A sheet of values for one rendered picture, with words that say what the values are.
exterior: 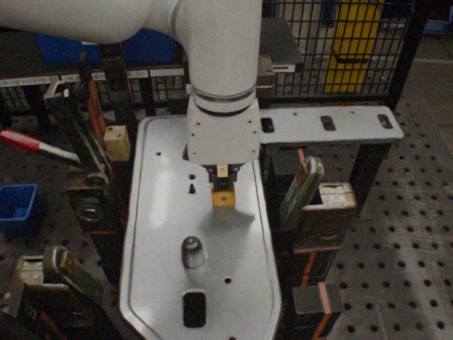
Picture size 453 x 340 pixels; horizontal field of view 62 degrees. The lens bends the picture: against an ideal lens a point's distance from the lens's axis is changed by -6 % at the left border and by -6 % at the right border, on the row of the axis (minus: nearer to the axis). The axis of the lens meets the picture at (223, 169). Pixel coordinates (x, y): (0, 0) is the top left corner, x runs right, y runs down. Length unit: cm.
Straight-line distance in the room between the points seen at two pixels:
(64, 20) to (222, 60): 19
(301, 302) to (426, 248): 54
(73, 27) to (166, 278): 36
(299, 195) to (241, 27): 26
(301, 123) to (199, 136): 30
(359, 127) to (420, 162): 47
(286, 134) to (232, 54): 34
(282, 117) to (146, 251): 38
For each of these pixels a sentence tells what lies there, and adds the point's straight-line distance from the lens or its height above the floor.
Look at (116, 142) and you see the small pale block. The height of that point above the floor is 106.
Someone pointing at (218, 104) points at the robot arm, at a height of 121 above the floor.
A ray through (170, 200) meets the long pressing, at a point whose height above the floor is 100.
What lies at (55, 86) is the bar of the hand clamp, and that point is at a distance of 55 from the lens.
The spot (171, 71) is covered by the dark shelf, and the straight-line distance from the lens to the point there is 89.
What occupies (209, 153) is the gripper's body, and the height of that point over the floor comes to 111.
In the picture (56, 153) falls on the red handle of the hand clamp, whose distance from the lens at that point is 61.
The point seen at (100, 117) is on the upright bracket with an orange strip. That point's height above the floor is 108.
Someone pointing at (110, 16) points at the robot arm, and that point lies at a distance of 34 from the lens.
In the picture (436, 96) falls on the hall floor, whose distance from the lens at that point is 289.
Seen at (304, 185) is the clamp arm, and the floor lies 109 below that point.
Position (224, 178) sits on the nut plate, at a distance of 64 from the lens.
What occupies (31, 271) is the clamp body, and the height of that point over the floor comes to 107.
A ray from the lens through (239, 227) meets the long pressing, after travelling 61.
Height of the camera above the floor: 150
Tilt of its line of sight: 47 degrees down
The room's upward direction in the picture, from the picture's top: straight up
